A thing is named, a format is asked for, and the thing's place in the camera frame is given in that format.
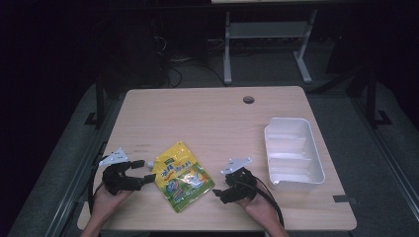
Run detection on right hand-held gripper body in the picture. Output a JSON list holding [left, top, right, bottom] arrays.
[[219, 156, 258, 202]]

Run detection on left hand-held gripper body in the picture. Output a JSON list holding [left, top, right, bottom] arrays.
[[98, 147, 145, 196]]

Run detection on yellow spouted refill pouch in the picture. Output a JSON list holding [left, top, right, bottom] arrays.
[[145, 141, 216, 214]]

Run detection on white plastic bin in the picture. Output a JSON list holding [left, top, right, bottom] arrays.
[[263, 117, 326, 193]]

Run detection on person's left hand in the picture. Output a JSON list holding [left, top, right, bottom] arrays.
[[93, 184, 133, 221]]

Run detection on person's right hand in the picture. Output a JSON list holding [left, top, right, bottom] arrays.
[[235, 181, 281, 228]]

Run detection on black metal stand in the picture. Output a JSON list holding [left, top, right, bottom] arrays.
[[364, 67, 393, 128], [84, 78, 107, 129]]

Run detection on black tape strip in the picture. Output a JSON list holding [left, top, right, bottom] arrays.
[[332, 195, 360, 203]]

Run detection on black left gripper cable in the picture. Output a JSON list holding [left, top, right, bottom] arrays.
[[87, 155, 111, 215]]

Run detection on black floor cables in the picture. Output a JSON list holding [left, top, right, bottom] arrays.
[[153, 35, 226, 89]]

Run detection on white metal desk frame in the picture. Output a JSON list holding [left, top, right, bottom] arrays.
[[222, 9, 318, 86]]

